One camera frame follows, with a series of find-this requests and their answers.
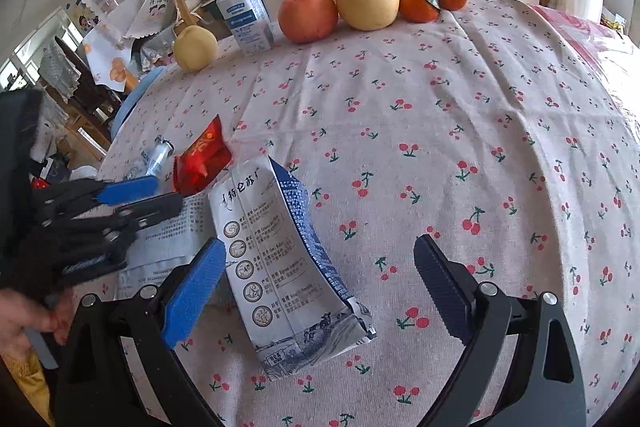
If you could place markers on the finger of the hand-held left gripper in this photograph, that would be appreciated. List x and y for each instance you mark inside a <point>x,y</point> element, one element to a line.
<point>127,191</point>
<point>150,209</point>

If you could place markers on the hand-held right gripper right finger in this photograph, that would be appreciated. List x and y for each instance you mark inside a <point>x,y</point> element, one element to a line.
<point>442,287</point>

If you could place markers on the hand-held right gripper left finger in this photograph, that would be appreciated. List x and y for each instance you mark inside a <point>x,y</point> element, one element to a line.
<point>192,297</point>

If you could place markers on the printed paper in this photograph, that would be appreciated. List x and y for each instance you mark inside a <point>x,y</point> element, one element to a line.
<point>160,247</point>

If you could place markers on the red snack wrapper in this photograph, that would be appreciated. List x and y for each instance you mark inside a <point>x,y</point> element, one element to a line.
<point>200,157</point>

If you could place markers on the blue white milk carton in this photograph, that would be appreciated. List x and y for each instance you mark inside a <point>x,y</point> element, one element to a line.
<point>290,267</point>

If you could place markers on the person's left hand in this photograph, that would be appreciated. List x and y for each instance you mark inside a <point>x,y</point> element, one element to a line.
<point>25,322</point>

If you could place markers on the crushed clear plastic bottle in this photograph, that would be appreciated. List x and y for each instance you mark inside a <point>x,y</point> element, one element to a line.
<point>157,154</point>

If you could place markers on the cherry print tablecloth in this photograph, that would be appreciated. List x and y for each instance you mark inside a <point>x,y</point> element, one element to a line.
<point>450,132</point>

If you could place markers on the small yellow pear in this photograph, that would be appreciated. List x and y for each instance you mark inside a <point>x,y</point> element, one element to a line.
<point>195,48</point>

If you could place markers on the white printed hanging cloth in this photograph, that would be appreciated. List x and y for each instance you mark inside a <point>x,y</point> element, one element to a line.
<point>117,7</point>

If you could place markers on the yellow clothing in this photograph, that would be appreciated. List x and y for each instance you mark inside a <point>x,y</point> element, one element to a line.
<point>25,384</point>

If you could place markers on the white plastic bottle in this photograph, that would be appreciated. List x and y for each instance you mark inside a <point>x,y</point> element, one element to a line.
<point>245,12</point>

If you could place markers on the red apple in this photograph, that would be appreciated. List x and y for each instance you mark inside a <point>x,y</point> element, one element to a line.
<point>307,14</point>

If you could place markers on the tangerine with leaf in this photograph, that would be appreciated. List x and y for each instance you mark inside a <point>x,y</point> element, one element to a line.
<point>415,4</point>

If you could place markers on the red printed cloth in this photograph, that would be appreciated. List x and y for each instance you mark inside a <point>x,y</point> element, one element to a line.
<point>590,37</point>

